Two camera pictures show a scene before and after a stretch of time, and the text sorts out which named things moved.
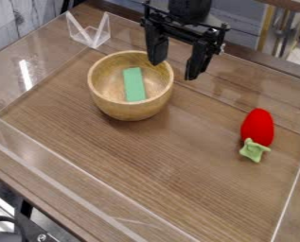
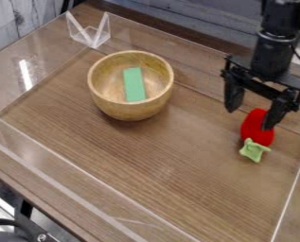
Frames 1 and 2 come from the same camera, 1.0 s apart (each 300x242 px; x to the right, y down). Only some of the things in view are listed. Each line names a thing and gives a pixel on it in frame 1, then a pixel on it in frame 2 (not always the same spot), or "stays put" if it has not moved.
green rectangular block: [133, 84] stays put
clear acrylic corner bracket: [89, 36] stays put
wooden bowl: [128, 87] stays put
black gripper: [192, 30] -> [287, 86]
